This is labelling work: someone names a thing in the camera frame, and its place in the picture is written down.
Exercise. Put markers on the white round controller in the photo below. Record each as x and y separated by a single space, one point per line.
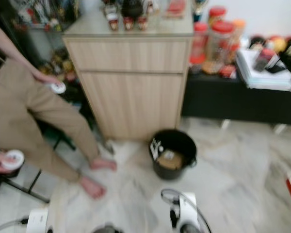
59 88
14 159

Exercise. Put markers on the person's left forearm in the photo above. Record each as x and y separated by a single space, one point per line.
14 48

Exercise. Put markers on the black rubbish bin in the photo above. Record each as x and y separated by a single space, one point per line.
172 138

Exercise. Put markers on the person's left hand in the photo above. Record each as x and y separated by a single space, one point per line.
47 80

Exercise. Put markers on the brown cardboard piece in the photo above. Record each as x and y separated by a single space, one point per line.
170 160

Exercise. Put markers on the light wood cabinet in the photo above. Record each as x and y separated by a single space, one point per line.
131 97

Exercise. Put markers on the black low console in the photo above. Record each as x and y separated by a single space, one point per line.
228 99

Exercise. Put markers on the white paper stack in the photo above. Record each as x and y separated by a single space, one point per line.
262 80

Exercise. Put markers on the person in khaki trousers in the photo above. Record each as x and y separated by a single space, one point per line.
19 111

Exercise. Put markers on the big clear jar red lid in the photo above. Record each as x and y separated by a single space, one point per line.
218 48

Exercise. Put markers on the slim clear jar red lid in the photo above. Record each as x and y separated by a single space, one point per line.
197 43

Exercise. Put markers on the clear jar orange lid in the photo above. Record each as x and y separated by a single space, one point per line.
238 30

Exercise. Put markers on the blue gold trophy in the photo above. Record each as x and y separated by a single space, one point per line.
201 9

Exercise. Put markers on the red framed plaque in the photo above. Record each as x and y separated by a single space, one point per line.
176 7

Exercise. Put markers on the glass display shelf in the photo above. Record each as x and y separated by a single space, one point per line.
53 14

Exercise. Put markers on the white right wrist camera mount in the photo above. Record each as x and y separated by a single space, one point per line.
188 206

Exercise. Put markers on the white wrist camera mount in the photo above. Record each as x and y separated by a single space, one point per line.
188 206
38 221

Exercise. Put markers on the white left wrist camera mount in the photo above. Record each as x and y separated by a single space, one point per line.
38 221

